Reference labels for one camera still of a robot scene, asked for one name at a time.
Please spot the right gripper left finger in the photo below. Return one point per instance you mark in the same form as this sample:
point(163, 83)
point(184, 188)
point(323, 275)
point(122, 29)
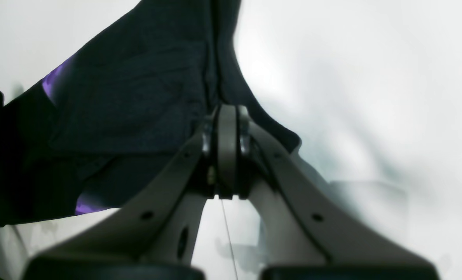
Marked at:
point(154, 232)

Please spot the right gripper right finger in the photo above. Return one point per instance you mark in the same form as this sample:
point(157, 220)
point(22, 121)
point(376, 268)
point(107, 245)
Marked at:
point(305, 231)

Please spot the black T-shirt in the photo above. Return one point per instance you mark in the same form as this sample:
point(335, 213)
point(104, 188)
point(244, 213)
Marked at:
point(101, 126)

